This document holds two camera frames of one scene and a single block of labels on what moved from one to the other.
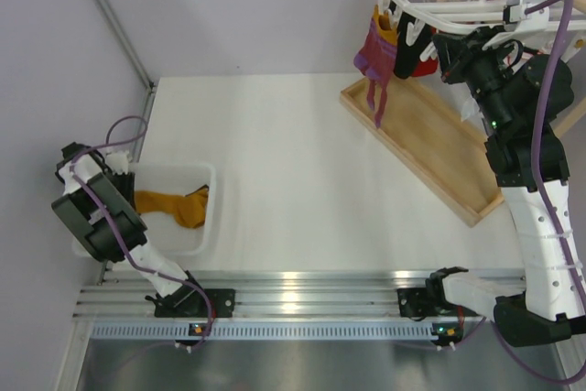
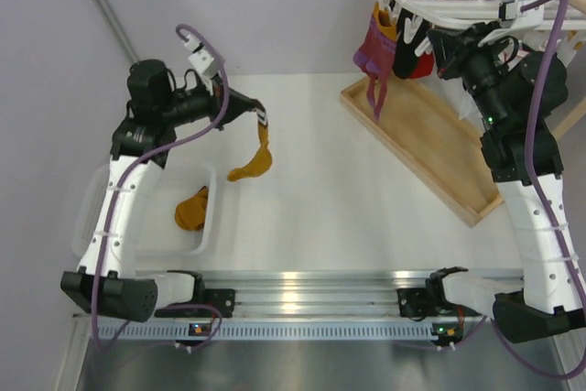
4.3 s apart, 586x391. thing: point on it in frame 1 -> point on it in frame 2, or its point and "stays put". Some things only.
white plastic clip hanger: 484,5 stays put
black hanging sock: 407,56 stays put
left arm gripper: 127,190 -> 238,103
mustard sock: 189,209 -> 261,165
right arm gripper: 455,52 stays put
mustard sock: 191,208 stays put
